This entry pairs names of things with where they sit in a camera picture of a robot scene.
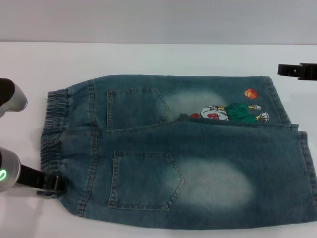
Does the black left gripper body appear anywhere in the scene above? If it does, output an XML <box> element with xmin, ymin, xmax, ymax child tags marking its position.
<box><xmin>16</xmin><ymin>165</ymin><xmax>48</xmax><ymax>189</ymax></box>

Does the blue denim shorts cartoon print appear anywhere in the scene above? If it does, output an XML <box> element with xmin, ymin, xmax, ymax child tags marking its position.
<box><xmin>36</xmin><ymin>74</ymin><xmax>317</xmax><ymax>224</ymax></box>

